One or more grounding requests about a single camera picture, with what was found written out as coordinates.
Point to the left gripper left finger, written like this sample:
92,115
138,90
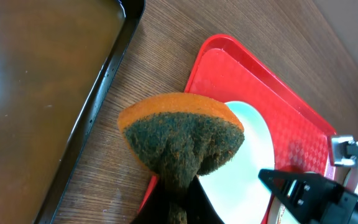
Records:
156,207

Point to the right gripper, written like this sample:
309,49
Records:
312,198

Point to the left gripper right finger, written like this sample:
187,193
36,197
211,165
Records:
198,207

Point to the orange green scrub sponge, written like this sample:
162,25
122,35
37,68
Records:
178,136

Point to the black water-filled baking pan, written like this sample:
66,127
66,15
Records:
57,61

